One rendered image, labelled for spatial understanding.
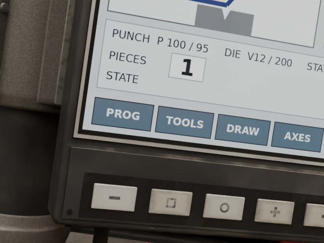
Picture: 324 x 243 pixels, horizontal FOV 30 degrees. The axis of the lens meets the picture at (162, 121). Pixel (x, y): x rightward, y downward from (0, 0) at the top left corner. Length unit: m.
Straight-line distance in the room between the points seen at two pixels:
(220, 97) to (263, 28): 0.07
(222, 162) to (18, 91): 0.21
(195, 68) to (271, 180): 0.12
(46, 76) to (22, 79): 0.02
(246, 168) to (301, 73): 0.10
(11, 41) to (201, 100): 0.20
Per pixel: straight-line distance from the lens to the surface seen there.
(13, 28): 0.61
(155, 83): 0.51
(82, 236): 1.51
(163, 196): 0.52
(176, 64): 0.52
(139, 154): 0.51
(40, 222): 0.64
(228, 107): 0.54
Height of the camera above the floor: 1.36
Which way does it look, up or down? 3 degrees down
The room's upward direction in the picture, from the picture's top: 8 degrees clockwise
